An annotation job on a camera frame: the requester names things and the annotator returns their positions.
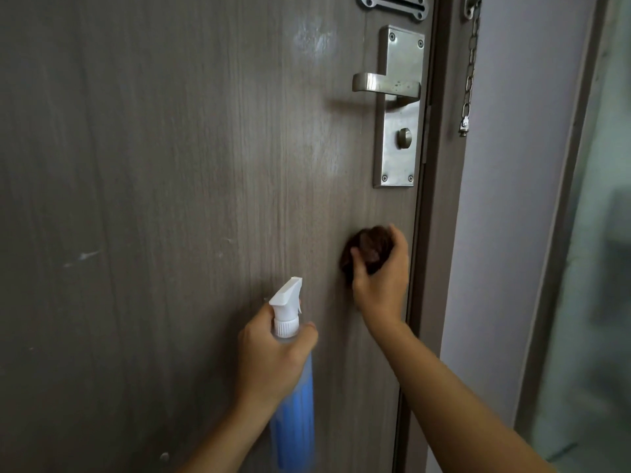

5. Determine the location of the silver door handle lock plate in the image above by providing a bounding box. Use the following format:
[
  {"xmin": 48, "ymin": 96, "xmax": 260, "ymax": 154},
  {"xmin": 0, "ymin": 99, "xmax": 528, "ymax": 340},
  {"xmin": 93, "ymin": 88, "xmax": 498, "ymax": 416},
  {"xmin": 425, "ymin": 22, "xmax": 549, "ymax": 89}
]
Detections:
[{"xmin": 351, "ymin": 25, "xmax": 426, "ymax": 189}]

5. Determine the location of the person's right hand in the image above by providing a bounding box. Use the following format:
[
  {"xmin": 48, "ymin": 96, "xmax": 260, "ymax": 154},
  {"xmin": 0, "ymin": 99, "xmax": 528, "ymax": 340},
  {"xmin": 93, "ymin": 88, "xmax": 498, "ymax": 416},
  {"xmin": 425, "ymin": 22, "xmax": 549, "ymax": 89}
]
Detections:
[{"xmin": 349, "ymin": 223, "xmax": 410, "ymax": 332}]

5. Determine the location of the person's left forearm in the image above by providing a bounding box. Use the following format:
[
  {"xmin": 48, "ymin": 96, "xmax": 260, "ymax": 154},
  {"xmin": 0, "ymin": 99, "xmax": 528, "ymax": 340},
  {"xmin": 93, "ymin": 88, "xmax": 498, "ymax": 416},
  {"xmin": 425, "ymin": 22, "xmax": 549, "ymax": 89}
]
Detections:
[{"xmin": 182, "ymin": 389, "xmax": 292, "ymax": 473}]

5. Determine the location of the dark brown cleaning cloth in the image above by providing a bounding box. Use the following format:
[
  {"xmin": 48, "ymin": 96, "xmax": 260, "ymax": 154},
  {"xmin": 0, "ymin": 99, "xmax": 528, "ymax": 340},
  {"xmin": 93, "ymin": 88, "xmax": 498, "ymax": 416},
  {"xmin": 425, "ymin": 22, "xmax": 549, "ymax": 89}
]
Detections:
[{"xmin": 339, "ymin": 225, "xmax": 396, "ymax": 287}]

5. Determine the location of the person's left hand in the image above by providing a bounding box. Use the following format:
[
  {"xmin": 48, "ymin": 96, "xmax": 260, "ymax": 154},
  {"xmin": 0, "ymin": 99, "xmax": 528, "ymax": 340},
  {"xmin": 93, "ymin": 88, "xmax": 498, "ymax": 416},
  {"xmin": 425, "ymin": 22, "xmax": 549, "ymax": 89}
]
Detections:
[{"xmin": 237, "ymin": 299, "xmax": 319, "ymax": 406}]

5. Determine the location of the silver door chain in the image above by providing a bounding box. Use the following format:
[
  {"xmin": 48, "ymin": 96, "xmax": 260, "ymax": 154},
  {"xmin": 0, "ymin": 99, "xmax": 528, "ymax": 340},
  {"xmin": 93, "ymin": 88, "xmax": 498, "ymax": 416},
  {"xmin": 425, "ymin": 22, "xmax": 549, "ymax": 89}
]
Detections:
[{"xmin": 458, "ymin": 0, "xmax": 484, "ymax": 138}]

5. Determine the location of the silver chain slide plate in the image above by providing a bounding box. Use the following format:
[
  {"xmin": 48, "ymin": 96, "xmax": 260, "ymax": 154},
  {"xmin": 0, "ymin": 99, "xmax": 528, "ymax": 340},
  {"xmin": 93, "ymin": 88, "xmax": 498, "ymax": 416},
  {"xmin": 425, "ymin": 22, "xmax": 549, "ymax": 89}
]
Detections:
[{"xmin": 359, "ymin": 0, "xmax": 429, "ymax": 22}]

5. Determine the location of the brown door frame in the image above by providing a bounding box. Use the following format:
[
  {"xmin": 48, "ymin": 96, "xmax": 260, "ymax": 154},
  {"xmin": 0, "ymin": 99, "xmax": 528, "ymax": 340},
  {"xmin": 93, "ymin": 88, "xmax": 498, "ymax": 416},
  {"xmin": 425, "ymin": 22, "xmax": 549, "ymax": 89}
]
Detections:
[{"xmin": 392, "ymin": 0, "xmax": 481, "ymax": 473}]

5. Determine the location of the blue spray bottle white nozzle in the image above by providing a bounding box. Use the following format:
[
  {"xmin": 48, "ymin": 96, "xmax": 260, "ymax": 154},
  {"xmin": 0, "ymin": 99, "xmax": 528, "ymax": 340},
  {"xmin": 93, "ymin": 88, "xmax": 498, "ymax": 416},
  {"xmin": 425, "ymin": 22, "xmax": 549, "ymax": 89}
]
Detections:
[{"xmin": 268, "ymin": 277, "xmax": 316, "ymax": 473}]

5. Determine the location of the person's right forearm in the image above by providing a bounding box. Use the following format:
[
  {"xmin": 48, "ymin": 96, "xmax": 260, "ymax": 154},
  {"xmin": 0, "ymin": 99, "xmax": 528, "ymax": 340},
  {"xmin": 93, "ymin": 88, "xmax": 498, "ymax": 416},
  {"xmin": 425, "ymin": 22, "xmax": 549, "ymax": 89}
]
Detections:
[{"xmin": 364, "ymin": 317, "xmax": 558, "ymax": 473}]

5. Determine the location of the frosted glass panel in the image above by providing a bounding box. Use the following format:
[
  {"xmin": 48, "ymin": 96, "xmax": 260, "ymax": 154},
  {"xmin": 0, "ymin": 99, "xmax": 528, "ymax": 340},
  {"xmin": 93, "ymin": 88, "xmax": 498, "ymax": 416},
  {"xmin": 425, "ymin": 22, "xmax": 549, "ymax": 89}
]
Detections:
[{"xmin": 513, "ymin": 0, "xmax": 631, "ymax": 473}]

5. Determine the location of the grey wooden door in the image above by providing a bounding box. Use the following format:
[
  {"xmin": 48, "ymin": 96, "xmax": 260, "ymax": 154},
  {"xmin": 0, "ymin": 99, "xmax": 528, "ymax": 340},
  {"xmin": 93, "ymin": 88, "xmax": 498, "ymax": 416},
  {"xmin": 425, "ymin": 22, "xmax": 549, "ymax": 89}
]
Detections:
[{"xmin": 0, "ymin": 0, "xmax": 442, "ymax": 473}]

